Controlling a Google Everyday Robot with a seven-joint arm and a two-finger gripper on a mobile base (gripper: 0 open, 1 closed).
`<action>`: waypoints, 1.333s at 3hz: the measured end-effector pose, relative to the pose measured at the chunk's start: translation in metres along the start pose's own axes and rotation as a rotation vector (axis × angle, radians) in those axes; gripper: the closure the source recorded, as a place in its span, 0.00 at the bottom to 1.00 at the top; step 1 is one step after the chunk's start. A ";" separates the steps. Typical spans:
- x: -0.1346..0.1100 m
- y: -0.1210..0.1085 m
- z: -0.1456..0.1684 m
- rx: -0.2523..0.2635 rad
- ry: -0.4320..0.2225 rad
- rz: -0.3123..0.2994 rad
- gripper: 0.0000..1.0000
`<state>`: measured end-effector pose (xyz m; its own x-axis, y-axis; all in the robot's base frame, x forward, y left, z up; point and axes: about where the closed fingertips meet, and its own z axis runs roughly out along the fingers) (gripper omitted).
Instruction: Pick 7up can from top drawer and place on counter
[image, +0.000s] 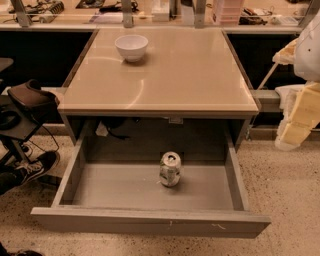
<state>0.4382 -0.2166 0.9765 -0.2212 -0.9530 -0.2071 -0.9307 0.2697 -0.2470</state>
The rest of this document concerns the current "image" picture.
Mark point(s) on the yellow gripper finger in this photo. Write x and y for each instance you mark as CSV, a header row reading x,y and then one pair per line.
x,y
286,55
301,114

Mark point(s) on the crushed 7up soda can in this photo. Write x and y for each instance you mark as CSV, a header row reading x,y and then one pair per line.
x,y
170,166

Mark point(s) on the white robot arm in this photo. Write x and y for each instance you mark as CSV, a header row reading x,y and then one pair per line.
x,y
307,52

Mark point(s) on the beige top counter cabinet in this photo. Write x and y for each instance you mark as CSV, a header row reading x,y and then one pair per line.
x,y
185,73

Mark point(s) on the open grey top drawer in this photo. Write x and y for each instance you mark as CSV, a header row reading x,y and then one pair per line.
x,y
112,183

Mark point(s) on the white stick with black tip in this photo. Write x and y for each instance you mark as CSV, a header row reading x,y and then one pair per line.
x,y
265,79

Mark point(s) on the white curved shell part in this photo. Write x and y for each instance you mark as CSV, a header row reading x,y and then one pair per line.
x,y
287,95

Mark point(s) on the pink stacked trays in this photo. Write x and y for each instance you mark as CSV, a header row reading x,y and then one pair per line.
x,y
227,12

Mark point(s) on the white box on shelf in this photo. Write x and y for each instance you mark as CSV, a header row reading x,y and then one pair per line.
x,y
160,10

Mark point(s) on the white ceramic bowl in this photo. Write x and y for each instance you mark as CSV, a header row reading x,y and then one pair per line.
x,y
131,47

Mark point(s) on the brown padded chair armrest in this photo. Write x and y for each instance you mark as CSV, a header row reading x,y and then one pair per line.
x,y
34,102

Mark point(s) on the black and white sneaker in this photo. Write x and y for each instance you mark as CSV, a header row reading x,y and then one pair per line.
x,y
38,167

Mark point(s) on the black chair frame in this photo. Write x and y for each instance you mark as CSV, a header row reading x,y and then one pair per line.
x,y
18,131

